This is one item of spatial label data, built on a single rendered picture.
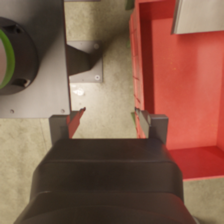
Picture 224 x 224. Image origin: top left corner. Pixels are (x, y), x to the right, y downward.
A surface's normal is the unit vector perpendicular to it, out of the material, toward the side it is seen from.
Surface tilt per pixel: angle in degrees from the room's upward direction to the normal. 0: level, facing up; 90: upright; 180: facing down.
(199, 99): 0
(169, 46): 0
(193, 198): 0
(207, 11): 30
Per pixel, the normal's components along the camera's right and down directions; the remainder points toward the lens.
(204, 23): 0.04, 0.72
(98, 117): 0.00, 0.28
